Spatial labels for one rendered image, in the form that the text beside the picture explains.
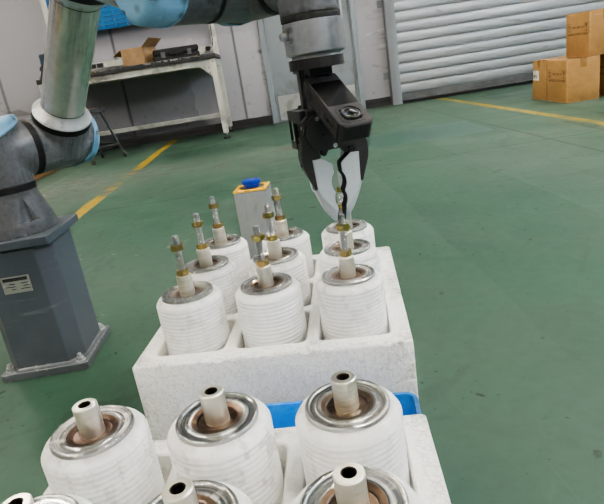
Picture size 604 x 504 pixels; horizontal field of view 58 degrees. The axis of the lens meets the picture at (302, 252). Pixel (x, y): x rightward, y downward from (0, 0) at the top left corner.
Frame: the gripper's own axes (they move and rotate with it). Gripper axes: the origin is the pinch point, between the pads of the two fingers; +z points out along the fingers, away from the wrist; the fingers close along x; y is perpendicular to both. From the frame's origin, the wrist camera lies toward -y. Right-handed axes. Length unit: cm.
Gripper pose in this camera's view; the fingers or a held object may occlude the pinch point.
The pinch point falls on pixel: (341, 211)
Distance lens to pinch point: 74.5
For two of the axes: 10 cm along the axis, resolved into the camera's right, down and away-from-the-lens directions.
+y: -3.0, -2.6, 9.2
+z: 1.5, 9.4, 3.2
